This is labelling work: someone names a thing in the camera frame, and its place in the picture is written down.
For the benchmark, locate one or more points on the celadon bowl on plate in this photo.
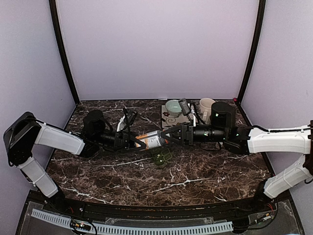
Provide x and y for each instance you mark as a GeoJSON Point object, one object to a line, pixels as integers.
{"type": "Point", "coordinates": [173, 107]}

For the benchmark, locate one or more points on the floral square ceramic plate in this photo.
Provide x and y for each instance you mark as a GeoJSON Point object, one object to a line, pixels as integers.
{"type": "Point", "coordinates": [168, 120]}

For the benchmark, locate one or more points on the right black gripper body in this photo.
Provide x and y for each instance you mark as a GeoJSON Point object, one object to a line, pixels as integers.
{"type": "Point", "coordinates": [216, 135]}

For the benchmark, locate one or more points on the large grey-capped pill bottle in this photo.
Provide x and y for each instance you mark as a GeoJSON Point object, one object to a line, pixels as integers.
{"type": "Point", "coordinates": [152, 140]}

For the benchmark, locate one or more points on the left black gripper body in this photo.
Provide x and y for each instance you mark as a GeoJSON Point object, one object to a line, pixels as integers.
{"type": "Point", "coordinates": [117, 143]}

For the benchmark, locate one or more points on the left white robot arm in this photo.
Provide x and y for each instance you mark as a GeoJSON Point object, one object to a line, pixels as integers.
{"type": "Point", "coordinates": [27, 131]}

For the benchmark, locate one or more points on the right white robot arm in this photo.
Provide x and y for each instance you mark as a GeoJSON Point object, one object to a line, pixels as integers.
{"type": "Point", "coordinates": [254, 139]}

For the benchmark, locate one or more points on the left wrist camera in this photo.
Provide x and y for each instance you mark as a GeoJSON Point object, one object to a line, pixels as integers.
{"type": "Point", "coordinates": [127, 120]}

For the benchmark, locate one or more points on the green weekly pill organizer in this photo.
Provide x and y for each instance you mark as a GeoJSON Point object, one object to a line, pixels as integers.
{"type": "Point", "coordinates": [161, 156]}

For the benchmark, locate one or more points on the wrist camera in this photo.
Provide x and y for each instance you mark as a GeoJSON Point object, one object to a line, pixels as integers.
{"type": "Point", "coordinates": [127, 120]}
{"type": "Point", "coordinates": [187, 111]}

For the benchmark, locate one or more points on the right black frame post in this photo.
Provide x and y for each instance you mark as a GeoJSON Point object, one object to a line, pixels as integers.
{"type": "Point", "coordinates": [253, 50]}

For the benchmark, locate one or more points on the left black frame post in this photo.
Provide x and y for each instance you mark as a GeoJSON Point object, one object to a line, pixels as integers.
{"type": "Point", "coordinates": [62, 50]}

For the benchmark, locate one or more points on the black front rail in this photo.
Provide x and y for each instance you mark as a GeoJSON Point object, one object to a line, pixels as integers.
{"type": "Point", "coordinates": [225, 210]}

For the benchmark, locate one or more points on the white slotted cable duct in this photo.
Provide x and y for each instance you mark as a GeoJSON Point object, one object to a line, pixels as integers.
{"type": "Point", "coordinates": [132, 227]}

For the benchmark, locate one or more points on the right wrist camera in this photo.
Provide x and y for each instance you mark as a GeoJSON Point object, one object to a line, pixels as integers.
{"type": "Point", "coordinates": [187, 111]}

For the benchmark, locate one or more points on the cream ceramic mug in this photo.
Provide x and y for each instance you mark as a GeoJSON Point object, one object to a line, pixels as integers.
{"type": "Point", "coordinates": [205, 109]}

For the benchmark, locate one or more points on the black frame post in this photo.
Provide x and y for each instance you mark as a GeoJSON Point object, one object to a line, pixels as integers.
{"type": "Point", "coordinates": [253, 50]}
{"type": "Point", "coordinates": [62, 50]}

